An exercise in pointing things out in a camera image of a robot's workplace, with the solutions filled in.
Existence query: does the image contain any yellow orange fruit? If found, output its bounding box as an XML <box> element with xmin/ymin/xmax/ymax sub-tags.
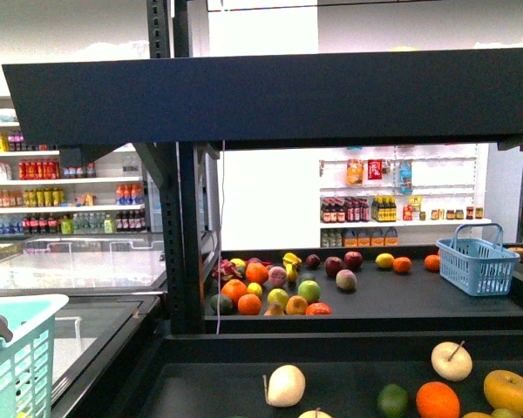
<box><xmin>462</xmin><ymin>411</ymin><xmax>493</xmax><ymax>418</ymax></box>

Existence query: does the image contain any large orange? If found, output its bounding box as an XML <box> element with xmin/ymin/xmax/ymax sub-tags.
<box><xmin>416</xmin><ymin>381</ymin><xmax>460</xmax><ymax>418</ymax></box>

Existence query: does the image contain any white sauce shelf unit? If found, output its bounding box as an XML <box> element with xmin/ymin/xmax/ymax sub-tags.
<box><xmin>317</xmin><ymin>144</ymin><xmax>488</xmax><ymax>247</ymax></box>

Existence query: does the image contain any pale cream apple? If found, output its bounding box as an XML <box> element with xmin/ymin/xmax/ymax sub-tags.
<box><xmin>262</xmin><ymin>364</ymin><xmax>306</xmax><ymax>408</ymax></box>
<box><xmin>431</xmin><ymin>340</ymin><xmax>473</xmax><ymax>382</ymax></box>

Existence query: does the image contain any white drinks shelf unit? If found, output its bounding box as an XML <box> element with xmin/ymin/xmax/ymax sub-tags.
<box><xmin>0</xmin><ymin>96</ymin><xmax>151</xmax><ymax>239</ymax></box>

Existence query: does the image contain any glass freezer case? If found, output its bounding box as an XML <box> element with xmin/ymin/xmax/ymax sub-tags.
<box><xmin>0</xmin><ymin>233</ymin><xmax>166</xmax><ymax>399</ymax></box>

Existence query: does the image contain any black shelf upright post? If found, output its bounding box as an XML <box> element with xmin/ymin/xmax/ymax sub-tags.
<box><xmin>146</xmin><ymin>1</ymin><xmax>205</xmax><ymax>334</ymax></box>

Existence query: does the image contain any blue basket on far shelf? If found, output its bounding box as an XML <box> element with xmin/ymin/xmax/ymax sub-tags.
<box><xmin>436</xmin><ymin>222</ymin><xmax>520</xmax><ymax>297</ymax></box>

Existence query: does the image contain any olive brown fruit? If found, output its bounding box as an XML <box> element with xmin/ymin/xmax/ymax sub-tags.
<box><xmin>491</xmin><ymin>408</ymin><xmax>521</xmax><ymax>418</ymax></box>

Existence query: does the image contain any far black fruit shelf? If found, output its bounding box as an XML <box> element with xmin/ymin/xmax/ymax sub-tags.
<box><xmin>204</xmin><ymin>246</ymin><xmax>523</xmax><ymax>334</ymax></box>

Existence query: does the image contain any black shelf board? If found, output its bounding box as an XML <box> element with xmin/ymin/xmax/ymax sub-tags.
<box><xmin>3</xmin><ymin>48</ymin><xmax>523</xmax><ymax>150</ymax></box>

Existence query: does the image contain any green lime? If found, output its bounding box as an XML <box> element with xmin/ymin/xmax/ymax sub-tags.
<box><xmin>377</xmin><ymin>384</ymin><xmax>409</xmax><ymax>418</ymax></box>

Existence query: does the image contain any light blue plastic basket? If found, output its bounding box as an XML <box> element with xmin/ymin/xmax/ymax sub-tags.
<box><xmin>0</xmin><ymin>294</ymin><xmax>69</xmax><ymax>417</ymax></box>

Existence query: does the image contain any yellow apple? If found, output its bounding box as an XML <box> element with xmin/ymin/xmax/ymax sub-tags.
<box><xmin>483</xmin><ymin>369</ymin><xmax>523</xmax><ymax>417</ymax></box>

